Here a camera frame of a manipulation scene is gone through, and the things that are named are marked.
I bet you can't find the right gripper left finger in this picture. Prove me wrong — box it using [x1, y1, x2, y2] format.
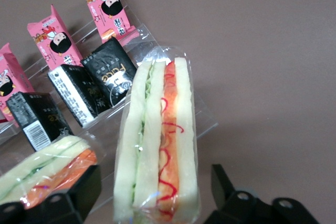
[0, 164, 102, 224]

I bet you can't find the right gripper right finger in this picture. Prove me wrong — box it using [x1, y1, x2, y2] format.
[204, 164, 320, 224]

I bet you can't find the triangular sandwich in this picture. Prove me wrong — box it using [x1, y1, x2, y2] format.
[112, 45, 202, 224]
[0, 134, 100, 209]

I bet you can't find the small black carton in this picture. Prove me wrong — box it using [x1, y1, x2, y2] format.
[80, 36, 138, 109]
[47, 63, 110, 128]
[6, 91, 74, 152]

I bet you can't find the clear acrylic stepped stand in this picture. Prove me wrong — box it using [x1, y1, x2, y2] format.
[0, 1, 219, 210]

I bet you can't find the pink cartoon snack packet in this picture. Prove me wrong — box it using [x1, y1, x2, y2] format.
[80, 0, 140, 44]
[0, 42, 35, 128]
[27, 4, 84, 72]

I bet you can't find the brown table cover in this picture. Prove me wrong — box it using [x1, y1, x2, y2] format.
[0, 0, 336, 224]

